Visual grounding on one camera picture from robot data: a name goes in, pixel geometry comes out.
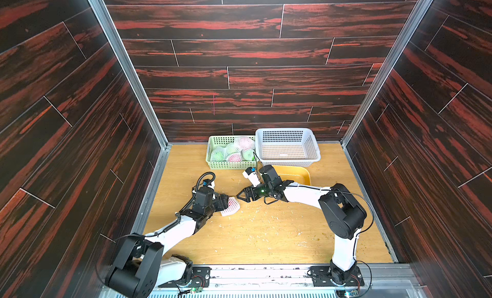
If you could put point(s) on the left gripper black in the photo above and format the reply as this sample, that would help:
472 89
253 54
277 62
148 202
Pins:
221 199

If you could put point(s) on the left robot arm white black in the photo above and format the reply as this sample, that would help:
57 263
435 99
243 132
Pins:
139 266

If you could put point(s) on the white plastic basket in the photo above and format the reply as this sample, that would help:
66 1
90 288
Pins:
287 146

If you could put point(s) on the green plastic basket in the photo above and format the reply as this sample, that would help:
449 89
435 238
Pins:
223 141

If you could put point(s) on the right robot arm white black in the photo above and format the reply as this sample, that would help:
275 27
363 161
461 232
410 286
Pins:
343 213

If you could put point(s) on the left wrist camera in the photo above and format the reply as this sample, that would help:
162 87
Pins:
209 182

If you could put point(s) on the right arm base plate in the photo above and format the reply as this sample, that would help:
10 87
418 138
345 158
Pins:
331 275

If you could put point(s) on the green apple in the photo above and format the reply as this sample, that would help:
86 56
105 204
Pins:
219 154
248 155
232 148

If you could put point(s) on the red apple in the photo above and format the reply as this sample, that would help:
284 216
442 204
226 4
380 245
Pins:
233 204

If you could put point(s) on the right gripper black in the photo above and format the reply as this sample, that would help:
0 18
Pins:
253 192

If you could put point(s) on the pink apple in net front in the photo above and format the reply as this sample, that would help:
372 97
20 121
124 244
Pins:
234 157

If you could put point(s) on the yellow plastic tray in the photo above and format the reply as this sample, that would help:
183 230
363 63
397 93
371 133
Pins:
297 174

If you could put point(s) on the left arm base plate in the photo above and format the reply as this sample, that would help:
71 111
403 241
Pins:
194 277

